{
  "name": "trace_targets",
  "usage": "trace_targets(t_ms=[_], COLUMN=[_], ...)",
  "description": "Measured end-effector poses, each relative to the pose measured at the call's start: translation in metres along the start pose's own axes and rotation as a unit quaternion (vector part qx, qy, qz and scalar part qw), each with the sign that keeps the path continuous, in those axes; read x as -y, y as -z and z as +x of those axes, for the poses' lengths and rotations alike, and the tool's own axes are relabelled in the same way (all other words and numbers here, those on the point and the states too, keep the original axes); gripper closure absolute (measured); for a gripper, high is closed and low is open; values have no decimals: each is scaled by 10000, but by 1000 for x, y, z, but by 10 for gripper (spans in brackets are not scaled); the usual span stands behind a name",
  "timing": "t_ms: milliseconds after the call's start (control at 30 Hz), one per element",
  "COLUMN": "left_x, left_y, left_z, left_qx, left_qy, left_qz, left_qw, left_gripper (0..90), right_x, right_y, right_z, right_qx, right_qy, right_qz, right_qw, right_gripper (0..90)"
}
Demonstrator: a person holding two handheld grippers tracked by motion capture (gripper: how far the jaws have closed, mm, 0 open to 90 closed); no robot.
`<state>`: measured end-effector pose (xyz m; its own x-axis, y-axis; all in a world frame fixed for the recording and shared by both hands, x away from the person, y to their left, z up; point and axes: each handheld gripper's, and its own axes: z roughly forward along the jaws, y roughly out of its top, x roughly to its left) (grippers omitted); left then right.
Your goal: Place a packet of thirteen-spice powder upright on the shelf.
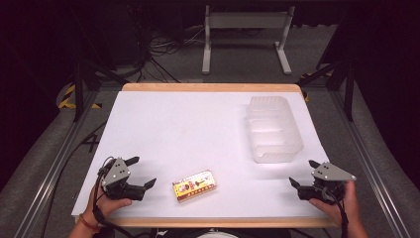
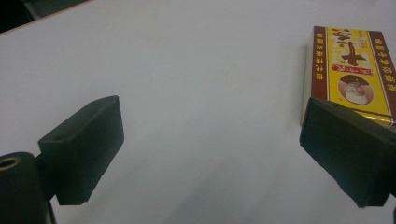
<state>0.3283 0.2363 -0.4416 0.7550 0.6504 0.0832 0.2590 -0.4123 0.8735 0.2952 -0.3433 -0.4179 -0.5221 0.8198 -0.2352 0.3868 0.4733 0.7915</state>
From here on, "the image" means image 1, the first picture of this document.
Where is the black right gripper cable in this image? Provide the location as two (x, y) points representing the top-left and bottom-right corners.
(325, 187), (351, 238)

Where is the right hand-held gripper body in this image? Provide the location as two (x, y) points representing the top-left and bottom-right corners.
(297, 161), (358, 204)

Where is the aluminium floor rail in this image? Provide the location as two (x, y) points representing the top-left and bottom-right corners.
(330, 88), (413, 238)
(12, 89), (101, 238)

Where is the red bracelet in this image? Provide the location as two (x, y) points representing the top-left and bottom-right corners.
(78, 213), (101, 232)

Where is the yellow black hazard tape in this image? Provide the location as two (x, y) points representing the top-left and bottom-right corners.
(57, 83), (103, 110)
(298, 71), (333, 103)

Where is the person's right hand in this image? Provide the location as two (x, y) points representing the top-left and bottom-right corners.
(308, 179), (362, 226)

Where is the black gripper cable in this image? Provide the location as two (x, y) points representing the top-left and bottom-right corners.
(91, 156), (137, 238)
(325, 187), (351, 238)

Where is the grey metal stand frame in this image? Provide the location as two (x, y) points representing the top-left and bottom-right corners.
(201, 4), (296, 75)

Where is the wooden table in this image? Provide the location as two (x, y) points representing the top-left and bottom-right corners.
(74, 82), (338, 230)

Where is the translucent plastic container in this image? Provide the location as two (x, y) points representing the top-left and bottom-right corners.
(246, 95), (305, 165)

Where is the yellow red snack packet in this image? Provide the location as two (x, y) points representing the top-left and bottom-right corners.
(171, 169), (218, 203)

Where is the black tripod stand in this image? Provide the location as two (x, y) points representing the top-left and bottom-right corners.
(67, 6), (131, 123)
(296, 49), (358, 123)

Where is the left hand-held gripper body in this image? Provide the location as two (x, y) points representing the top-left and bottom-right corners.
(100, 157), (147, 202)

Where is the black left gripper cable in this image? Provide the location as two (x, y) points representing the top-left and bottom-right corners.
(91, 156), (137, 238)

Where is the black floor cable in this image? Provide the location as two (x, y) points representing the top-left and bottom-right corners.
(39, 120), (109, 238)

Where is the person's left hand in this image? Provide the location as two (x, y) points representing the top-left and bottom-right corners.
(81, 184), (134, 227)

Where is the white table sheet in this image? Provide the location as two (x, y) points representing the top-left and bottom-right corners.
(70, 90), (332, 220)

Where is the bundle of floor cables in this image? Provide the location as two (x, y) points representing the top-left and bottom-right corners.
(130, 24), (207, 84)

